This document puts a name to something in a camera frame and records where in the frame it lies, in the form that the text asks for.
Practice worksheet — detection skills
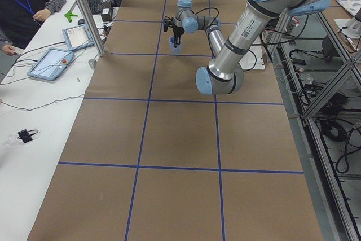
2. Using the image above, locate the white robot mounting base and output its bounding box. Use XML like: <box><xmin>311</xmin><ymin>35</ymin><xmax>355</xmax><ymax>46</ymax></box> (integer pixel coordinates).
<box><xmin>240</xmin><ymin>45</ymin><xmax>266</xmax><ymax>70</ymax></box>

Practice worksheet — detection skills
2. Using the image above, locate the small black device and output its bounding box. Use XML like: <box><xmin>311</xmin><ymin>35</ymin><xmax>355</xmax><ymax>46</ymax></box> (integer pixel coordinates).
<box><xmin>17</xmin><ymin>129</ymin><xmax>39</xmax><ymax>143</ymax></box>

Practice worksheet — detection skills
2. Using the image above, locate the aluminium table frame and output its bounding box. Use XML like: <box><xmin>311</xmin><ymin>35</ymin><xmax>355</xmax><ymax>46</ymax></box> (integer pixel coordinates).
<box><xmin>264</xmin><ymin>7</ymin><xmax>360</xmax><ymax>240</ymax></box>

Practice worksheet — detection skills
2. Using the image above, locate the blue teach pendant far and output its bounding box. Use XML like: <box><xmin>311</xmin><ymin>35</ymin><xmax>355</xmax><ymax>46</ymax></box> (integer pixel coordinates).
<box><xmin>62</xmin><ymin>24</ymin><xmax>94</xmax><ymax>51</ymax></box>

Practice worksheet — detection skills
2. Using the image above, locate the light blue plastic cup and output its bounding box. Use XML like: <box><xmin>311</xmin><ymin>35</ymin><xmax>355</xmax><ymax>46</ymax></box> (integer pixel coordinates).
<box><xmin>168</xmin><ymin>36</ymin><xmax>181</xmax><ymax>55</ymax></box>

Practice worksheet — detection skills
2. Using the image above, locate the green clamp tool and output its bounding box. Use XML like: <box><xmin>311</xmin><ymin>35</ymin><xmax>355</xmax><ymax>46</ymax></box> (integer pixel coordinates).
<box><xmin>64</xmin><ymin>11</ymin><xmax>78</xmax><ymax>23</ymax></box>

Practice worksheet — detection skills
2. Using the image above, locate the blue teach pendant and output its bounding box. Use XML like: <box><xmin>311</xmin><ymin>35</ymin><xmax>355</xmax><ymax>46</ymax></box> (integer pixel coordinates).
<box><xmin>27</xmin><ymin>48</ymin><xmax>74</xmax><ymax>81</ymax></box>
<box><xmin>62</xmin><ymin>24</ymin><xmax>94</xmax><ymax>51</ymax></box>

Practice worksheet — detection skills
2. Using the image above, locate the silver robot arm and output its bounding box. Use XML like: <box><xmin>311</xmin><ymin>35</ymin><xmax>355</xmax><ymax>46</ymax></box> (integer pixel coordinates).
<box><xmin>163</xmin><ymin>0</ymin><xmax>331</xmax><ymax>95</ymax></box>

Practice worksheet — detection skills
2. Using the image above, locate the seated person in black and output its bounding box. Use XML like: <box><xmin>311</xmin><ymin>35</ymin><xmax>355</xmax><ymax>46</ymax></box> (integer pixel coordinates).
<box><xmin>1</xmin><ymin>0</ymin><xmax>66</xmax><ymax>56</ymax></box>

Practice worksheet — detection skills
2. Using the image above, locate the blue teach pendant near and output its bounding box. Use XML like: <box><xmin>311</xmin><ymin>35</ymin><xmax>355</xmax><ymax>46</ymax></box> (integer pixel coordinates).
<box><xmin>27</xmin><ymin>48</ymin><xmax>74</xmax><ymax>81</ymax></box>

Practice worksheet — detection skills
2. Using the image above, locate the black keyboard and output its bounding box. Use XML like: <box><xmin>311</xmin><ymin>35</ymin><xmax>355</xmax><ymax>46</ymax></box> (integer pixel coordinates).
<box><xmin>87</xmin><ymin>0</ymin><xmax>103</xmax><ymax>15</ymax></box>

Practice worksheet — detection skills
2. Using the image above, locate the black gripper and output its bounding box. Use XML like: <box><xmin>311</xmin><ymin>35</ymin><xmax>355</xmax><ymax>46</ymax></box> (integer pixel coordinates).
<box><xmin>162</xmin><ymin>17</ymin><xmax>184</xmax><ymax>47</ymax></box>

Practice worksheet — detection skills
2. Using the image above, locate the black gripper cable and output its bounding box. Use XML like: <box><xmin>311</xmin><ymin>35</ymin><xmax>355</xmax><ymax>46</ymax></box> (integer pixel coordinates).
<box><xmin>194</xmin><ymin>7</ymin><xmax>219</xmax><ymax>27</ymax></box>

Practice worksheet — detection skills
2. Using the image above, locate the aluminium frame post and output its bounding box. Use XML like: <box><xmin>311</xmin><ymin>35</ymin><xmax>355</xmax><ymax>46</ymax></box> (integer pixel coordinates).
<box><xmin>75</xmin><ymin>0</ymin><xmax>105</xmax><ymax>56</ymax></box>

